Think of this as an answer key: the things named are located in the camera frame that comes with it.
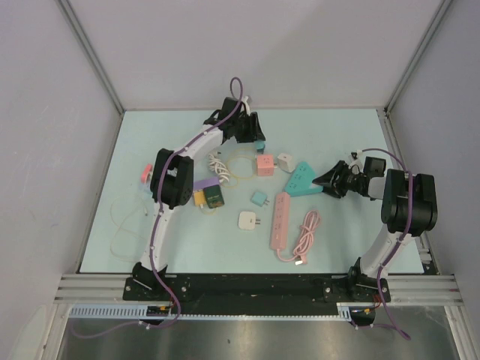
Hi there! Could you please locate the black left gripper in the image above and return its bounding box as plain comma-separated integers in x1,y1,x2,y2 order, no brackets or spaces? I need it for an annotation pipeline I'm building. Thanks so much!
231,112,265,143

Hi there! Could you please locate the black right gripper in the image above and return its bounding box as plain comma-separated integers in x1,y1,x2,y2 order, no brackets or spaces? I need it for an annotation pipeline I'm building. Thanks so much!
313,160,365,199

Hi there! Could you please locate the pink cube socket adapter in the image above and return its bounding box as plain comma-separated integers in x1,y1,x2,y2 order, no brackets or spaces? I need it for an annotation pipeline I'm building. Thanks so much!
256,154,275,176

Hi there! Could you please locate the teal power strip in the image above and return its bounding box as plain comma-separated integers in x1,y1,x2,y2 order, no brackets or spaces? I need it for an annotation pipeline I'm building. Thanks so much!
283,161,323,197

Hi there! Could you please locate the dark green charger block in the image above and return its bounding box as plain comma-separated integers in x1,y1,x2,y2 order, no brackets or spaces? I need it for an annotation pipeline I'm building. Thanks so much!
203,187,225,209

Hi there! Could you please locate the purple socket block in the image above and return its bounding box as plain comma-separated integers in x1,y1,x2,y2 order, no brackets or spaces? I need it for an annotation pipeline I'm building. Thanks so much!
193,177,221,192

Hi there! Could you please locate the pink power strip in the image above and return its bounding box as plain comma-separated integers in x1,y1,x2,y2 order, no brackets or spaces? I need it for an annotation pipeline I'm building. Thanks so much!
270,192,290,251

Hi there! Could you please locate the white charger plug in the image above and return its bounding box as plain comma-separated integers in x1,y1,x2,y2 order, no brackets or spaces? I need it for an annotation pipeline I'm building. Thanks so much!
238,211,261,231

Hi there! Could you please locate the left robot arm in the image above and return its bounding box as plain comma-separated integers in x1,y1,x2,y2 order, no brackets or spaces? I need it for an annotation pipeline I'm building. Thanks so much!
132,97,266,300

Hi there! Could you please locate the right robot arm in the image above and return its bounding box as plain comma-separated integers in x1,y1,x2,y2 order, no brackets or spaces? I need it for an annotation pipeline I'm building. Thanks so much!
312,152,438,302

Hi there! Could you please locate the yellow plug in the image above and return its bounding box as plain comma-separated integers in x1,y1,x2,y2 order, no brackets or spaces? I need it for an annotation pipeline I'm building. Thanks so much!
193,190,207,209

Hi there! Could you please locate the red pink plug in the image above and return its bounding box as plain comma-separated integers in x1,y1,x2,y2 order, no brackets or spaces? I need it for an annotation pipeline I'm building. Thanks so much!
140,163,153,185

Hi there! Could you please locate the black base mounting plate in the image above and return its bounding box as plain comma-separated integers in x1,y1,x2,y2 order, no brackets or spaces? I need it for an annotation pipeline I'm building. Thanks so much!
123,271,391,303

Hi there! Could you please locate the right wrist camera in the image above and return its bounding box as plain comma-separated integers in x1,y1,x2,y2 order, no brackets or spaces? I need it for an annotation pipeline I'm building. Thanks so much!
349,150,364,170

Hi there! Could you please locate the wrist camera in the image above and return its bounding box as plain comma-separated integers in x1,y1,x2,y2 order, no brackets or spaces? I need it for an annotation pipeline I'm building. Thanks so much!
349,150,364,170
241,95,251,115

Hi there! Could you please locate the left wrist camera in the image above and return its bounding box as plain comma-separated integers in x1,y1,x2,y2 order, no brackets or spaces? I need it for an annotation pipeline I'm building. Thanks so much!
241,95,251,115

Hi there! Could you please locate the thin yellow cable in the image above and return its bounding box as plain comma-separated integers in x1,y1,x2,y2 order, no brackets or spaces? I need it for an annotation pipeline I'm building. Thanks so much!
109,146,263,263

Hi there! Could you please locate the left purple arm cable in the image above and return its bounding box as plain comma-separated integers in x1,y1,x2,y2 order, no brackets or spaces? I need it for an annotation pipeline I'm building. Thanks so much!
69,76,248,338

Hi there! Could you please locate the white coiled cable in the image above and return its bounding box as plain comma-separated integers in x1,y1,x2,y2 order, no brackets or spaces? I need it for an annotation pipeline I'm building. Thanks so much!
206,149,233,187

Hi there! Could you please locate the pink coiled power cord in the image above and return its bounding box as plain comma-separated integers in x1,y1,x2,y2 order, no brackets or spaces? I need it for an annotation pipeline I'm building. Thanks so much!
276,209,323,267

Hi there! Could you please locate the blue cable duct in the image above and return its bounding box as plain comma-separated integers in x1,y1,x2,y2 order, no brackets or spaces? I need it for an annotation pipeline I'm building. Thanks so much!
69,301,380,322

